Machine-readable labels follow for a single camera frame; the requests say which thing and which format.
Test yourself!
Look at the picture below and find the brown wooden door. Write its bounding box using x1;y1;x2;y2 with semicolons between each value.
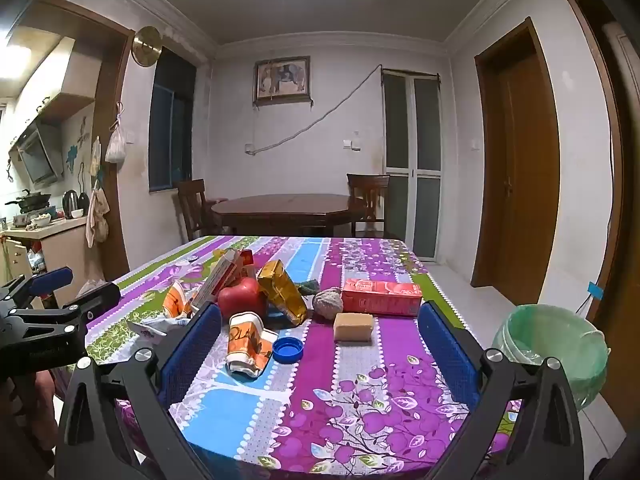
474;16;561;306

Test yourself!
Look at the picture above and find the hanging white plastic bag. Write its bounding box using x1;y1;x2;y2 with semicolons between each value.
104;102;127;164

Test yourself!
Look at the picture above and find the grey range hood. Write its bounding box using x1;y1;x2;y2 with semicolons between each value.
9;120;65;187

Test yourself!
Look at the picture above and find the blue bottle cap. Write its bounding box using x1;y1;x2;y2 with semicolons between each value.
272;336;305;362

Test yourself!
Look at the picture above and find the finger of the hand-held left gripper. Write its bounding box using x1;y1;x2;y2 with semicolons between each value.
0;266;75;313
10;282;122;334

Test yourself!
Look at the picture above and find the black wok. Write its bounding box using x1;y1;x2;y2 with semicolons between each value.
5;190;52;211

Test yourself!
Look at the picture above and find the gold foil packet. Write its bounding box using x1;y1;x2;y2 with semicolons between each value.
256;259;309;326

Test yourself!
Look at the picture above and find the orange snack packet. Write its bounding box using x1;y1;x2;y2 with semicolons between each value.
162;280;201;318

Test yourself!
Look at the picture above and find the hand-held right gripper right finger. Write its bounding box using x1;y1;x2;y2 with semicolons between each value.
417;300;586;480

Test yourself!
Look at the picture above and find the red white cigarette box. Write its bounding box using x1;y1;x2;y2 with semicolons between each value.
192;247;255;311

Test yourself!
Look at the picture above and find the dark window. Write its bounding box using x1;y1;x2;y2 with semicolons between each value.
148;46;197;192

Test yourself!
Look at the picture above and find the kitchen counter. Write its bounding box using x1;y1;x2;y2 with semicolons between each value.
0;217;91;306

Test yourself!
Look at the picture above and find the bin with green bag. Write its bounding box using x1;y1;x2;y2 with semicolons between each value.
492;304;612;411

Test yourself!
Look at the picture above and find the wall cable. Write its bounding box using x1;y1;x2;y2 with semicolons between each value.
248;64;383;156

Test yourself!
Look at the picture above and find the white crumpled wrapper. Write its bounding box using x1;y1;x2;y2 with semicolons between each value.
127;316;193;343

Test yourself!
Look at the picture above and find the dark wooden chair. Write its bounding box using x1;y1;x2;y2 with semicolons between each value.
176;178;226;242
346;173;391;238

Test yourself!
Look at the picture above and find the framed wall picture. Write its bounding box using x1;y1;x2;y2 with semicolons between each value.
252;56;313;107

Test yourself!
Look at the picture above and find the dark wooden dining table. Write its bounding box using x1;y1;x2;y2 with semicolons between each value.
211;193;368;237

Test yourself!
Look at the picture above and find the frosted glass double door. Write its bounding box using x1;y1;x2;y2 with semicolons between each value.
381;66;443;262

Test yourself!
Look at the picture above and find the red apple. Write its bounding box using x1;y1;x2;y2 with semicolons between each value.
217;276;268;320

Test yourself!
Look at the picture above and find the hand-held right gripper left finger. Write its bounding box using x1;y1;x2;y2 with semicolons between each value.
55;302;223;480

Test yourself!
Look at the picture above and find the hanging beige cloth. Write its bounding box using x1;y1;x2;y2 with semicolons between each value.
85;187;111;248

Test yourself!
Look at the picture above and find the wooden kitchen doorway frame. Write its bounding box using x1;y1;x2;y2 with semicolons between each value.
42;0;137;281

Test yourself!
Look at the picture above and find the orange paper cup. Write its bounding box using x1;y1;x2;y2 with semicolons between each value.
226;311;279;378

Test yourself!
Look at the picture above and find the brown wooden door frame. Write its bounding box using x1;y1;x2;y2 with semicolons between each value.
565;0;640;361

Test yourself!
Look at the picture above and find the grey knotted cloth ball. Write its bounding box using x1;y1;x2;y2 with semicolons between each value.
312;286;345;321

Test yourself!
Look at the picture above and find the tan soap bar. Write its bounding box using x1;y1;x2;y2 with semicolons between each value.
333;312;376;344

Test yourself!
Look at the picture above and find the person's left forearm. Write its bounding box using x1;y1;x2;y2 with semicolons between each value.
0;372;58;466

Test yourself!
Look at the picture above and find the red carton box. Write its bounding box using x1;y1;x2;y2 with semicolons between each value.
341;278;423;317

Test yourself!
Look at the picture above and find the beige kitchen wall cabinet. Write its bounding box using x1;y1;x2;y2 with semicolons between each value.
7;25;96;126

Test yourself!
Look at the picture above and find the round gold wall plate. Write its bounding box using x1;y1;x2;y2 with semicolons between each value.
131;26;163;67

